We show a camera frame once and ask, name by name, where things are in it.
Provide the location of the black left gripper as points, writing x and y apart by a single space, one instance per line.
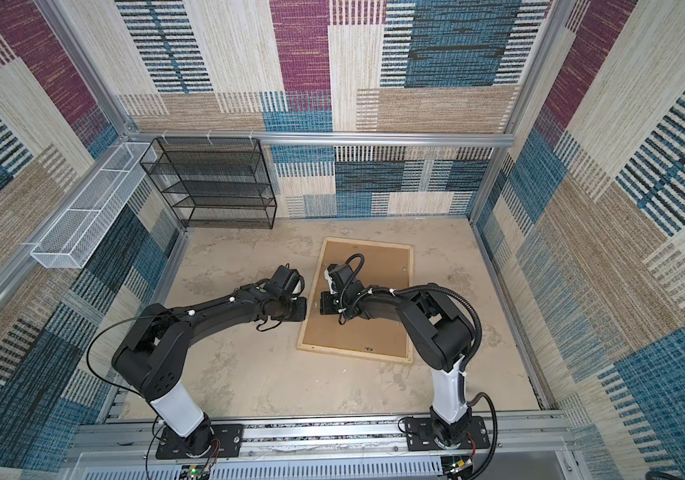
301 312

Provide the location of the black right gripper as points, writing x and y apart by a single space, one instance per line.
326 308

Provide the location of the brown hardboard backing panel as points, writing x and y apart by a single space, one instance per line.
366 330

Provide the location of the light wooden picture frame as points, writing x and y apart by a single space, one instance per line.
354 354

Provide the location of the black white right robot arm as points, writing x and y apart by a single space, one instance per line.
446 333

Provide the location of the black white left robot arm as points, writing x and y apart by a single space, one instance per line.
151 357

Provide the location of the black wire mesh shelf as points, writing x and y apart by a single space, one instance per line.
213 182

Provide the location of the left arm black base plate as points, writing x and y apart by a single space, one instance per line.
225 438

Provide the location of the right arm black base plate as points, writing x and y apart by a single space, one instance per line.
420 436

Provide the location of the white wire mesh basket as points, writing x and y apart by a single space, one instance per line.
75 235

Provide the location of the aluminium front rail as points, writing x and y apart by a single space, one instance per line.
524 445

